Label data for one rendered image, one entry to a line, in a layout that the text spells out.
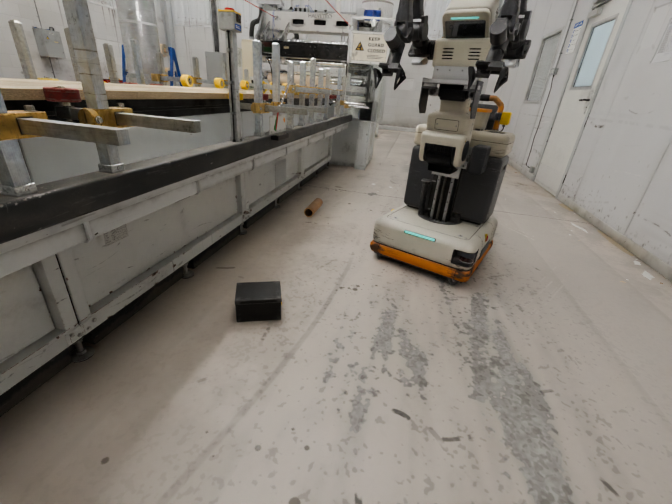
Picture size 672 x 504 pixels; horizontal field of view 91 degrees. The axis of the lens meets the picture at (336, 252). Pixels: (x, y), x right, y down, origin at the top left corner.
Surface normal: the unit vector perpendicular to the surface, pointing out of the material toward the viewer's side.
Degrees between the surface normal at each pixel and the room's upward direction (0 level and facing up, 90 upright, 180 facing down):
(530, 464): 0
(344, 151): 90
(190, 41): 90
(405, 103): 90
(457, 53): 98
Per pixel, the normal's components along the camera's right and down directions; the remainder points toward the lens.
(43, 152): 0.97, 0.16
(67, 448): 0.07, -0.90
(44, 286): -0.22, 0.41
